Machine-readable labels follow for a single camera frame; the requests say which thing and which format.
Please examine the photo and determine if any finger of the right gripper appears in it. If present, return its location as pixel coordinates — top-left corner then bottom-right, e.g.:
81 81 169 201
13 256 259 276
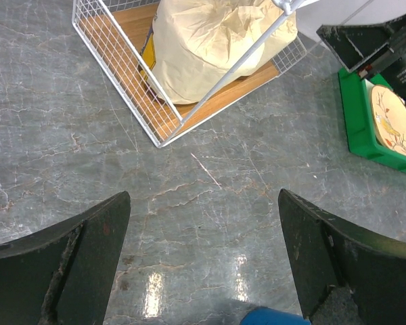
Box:
317 24 395 72

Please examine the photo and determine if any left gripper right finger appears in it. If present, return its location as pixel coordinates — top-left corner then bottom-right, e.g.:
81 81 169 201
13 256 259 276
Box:
278 189 406 324

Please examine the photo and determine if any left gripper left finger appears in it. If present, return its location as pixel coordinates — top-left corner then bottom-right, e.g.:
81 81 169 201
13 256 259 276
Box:
0 191 131 324

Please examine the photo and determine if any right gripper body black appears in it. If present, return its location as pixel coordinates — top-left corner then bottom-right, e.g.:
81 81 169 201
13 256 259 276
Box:
357 14 406 105

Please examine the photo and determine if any cream roll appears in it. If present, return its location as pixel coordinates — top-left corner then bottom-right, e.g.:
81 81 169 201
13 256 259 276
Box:
141 1 283 104

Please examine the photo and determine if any white wire wooden shelf rack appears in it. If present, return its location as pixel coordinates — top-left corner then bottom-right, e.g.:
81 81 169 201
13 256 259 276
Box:
72 1 321 148

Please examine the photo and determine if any decorated ceramic plate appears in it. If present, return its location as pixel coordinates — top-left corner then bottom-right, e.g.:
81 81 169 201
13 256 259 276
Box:
367 83 406 156

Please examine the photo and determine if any green plastic tray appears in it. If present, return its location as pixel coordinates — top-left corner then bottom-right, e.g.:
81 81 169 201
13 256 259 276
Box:
338 68 406 174

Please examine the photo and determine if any blue wrapped roll right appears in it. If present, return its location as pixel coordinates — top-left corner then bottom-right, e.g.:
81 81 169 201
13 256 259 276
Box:
240 307 311 325

